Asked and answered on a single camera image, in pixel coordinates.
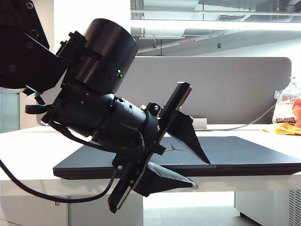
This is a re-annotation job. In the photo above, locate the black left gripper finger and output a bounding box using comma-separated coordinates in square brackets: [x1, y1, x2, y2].
[165, 110, 211, 165]
[133, 161, 199, 197]

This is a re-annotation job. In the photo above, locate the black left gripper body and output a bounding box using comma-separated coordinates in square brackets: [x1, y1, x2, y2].
[107, 81, 192, 214]

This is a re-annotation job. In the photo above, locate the black laptop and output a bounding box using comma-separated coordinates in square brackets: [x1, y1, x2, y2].
[53, 135, 301, 181]

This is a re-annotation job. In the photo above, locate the grey fabric desk divider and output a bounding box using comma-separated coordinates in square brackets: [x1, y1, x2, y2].
[36, 56, 292, 127]

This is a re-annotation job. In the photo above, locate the hanging ceiling lamp fixture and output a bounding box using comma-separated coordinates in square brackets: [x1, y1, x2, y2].
[138, 33, 187, 40]

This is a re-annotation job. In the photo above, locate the white drawer cabinet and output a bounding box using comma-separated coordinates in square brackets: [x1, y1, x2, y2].
[0, 180, 144, 226]

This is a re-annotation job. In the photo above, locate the long ceiling light strip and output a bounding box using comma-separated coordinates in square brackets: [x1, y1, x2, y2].
[131, 19, 301, 31]

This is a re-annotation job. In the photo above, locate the yellow cloth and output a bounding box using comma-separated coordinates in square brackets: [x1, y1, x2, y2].
[262, 122, 301, 136]

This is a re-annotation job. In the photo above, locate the white plastic bag red print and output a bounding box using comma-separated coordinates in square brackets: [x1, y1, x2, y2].
[272, 76, 301, 124]

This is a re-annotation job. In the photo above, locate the ceiling air vent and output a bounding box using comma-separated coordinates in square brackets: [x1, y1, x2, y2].
[215, 14, 247, 23]

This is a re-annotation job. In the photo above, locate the white cabinet with vent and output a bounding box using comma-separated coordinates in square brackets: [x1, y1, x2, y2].
[234, 189, 301, 226]

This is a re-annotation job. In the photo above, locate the orange red plastic bag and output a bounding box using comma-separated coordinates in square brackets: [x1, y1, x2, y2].
[291, 97, 301, 128]

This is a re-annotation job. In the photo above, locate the silver cable tray flap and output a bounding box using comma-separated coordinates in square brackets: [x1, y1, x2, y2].
[192, 118, 208, 130]

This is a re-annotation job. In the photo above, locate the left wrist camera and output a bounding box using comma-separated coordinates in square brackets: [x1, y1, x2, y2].
[140, 101, 163, 116]

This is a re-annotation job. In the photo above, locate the grey power cable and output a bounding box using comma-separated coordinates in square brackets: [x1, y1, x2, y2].
[195, 105, 276, 132]

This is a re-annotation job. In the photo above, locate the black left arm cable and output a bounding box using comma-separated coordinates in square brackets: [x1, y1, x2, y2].
[0, 160, 118, 204]

